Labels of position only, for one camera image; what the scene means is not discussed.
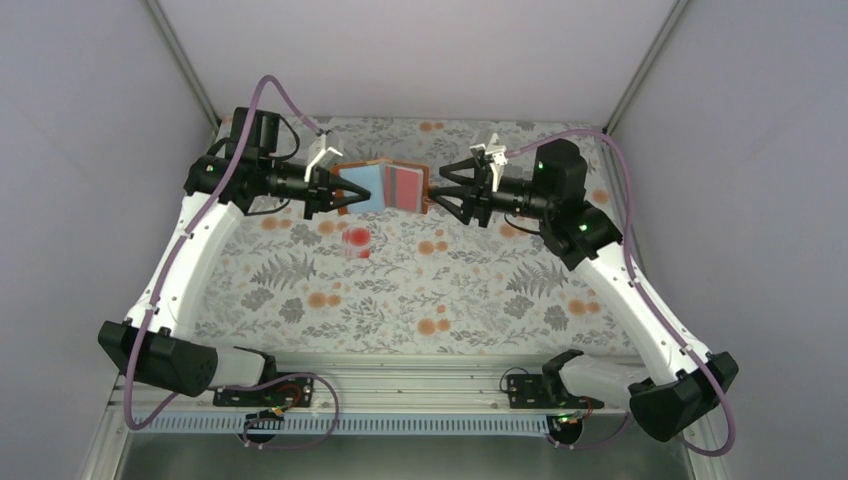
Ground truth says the left aluminium corner post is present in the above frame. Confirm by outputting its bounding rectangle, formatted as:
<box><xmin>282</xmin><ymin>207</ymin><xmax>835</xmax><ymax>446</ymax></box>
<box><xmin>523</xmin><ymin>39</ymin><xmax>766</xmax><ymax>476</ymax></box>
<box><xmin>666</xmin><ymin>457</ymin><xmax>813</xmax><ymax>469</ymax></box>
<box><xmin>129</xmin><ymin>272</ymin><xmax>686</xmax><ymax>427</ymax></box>
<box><xmin>140</xmin><ymin>0</ymin><xmax>221</xmax><ymax>129</ymax></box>

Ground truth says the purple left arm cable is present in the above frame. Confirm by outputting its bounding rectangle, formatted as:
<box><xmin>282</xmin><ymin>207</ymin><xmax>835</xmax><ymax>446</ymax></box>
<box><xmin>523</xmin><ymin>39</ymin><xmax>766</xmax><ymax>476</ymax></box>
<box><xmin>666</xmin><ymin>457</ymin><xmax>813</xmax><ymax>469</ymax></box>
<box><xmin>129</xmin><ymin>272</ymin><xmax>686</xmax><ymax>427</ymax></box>
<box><xmin>123</xmin><ymin>74</ymin><xmax>340</xmax><ymax>452</ymax></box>

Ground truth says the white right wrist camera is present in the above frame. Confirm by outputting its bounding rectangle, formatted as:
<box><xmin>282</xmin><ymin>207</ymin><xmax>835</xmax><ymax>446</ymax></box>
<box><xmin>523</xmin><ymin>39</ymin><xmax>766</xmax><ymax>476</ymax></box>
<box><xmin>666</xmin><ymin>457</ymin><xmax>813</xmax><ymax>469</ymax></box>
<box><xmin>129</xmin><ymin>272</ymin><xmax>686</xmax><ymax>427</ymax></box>
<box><xmin>470</xmin><ymin>131</ymin><xmax>508</xmax><ymax>192</ymax></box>

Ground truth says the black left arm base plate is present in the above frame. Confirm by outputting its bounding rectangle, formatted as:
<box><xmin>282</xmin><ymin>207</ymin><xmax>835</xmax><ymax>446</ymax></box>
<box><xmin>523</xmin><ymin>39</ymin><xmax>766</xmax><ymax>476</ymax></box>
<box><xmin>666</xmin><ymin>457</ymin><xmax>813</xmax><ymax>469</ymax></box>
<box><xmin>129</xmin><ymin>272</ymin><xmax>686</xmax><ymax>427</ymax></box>
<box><xmin>213</xmin><ymin>376</ymin><xmax>315</xmax><ymax>409</ymax></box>

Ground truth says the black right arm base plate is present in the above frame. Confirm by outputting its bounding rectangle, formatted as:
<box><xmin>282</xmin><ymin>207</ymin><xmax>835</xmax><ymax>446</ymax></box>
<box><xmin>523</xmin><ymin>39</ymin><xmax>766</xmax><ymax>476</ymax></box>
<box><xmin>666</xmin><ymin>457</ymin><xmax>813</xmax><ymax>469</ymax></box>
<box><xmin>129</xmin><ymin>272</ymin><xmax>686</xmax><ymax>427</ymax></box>
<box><xmin>499</xmin><ymin>373</ymin><xmax>605</xmax><ymax>410</ymax></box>

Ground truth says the aluminium corner frame post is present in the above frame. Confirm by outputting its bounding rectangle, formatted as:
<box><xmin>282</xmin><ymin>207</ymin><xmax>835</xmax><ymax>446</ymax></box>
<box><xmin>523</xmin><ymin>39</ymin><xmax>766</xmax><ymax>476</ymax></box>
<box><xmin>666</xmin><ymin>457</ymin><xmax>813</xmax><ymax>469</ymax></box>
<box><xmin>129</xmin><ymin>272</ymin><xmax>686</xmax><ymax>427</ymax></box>
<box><xmin>602</xmin><ymin>0</ymin><xmax>691</xmax><ymax>135</ymax></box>

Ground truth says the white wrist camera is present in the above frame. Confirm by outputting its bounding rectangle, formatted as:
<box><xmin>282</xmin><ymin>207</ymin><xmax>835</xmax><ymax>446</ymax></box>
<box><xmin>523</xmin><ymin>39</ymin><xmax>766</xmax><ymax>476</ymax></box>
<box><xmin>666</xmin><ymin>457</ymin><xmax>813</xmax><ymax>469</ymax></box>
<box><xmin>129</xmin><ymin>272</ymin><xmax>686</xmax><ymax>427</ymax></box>
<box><xmin>470</xmin><ymin>131</ymin><xmax>508</xmax><ymax>192</ymax></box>
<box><xmin>304</xmin><ymin>131</ymin><xmax>344</xmax><ymax>184</ymax></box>

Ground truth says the aluminium mounting rail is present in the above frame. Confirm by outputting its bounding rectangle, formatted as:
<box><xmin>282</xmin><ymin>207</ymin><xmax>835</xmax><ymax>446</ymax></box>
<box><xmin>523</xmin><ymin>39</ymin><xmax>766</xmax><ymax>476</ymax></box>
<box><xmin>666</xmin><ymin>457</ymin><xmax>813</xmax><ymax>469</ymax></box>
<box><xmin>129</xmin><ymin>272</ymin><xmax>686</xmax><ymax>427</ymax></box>
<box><xmin>109</xmin><ymin>351</ymin><xmax>704</xmax><ymax>415</ymax></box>

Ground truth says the brown leather card holder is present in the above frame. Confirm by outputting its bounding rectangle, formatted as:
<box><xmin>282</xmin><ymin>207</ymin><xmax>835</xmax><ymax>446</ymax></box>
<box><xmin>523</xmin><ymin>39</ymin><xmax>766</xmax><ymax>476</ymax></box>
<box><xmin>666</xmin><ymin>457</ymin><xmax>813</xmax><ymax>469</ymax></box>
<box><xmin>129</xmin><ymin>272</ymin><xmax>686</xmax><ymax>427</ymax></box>
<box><xmin>331</xmin><ymin>159</ymin><xmax>429</xmax><ymax>214</ymax></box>

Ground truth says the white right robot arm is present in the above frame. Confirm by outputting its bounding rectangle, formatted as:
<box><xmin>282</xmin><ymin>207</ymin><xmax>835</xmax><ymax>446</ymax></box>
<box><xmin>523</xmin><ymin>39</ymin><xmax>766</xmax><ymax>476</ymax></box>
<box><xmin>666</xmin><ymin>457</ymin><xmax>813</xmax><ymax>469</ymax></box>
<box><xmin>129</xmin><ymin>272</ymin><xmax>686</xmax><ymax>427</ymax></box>
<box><xmin>429</xmin><ymin>139</ymin><xmax>739</xmax><ymax>442</ymax></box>

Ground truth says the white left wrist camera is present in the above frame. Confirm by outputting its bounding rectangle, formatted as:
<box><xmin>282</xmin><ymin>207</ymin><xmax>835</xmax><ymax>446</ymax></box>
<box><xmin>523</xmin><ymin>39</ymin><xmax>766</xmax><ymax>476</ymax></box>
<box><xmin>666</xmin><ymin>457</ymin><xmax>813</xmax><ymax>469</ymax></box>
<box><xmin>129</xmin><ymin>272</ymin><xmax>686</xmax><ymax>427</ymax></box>
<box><xmin>304</xmin><ymin>131</ymin><xmax>344</xmax><ymax>184</ymax></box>

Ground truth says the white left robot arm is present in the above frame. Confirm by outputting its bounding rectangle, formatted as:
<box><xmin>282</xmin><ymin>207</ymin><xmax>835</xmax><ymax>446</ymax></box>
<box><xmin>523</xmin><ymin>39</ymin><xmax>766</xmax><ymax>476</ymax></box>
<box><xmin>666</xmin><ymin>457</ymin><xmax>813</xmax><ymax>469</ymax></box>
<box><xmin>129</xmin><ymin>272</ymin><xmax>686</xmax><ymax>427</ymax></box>
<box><xmin>98</xmin><ymin>107</ymin><xmax>370</xmax><ymax>397</ymax></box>

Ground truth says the grey red striped card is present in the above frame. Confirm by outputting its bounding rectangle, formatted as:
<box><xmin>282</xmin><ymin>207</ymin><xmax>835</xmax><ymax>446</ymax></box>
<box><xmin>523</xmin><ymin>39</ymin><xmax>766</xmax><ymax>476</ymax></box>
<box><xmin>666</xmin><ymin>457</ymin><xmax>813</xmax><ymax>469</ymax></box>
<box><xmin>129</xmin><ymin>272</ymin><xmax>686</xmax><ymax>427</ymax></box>
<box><xmin>384</xmin><ymin>165</ymin><xmax>423</xmax><ymax>213</ymax></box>

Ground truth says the blue slotted cable duct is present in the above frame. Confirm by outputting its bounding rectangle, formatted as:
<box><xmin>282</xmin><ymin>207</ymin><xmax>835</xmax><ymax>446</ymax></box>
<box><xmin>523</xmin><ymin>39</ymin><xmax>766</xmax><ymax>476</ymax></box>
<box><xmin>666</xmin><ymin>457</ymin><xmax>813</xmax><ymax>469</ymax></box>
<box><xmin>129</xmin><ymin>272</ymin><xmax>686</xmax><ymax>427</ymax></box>
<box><xmin>143</xmin><ymin>412</ymin><xmax>549</xmax><ymax>437</ymax></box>

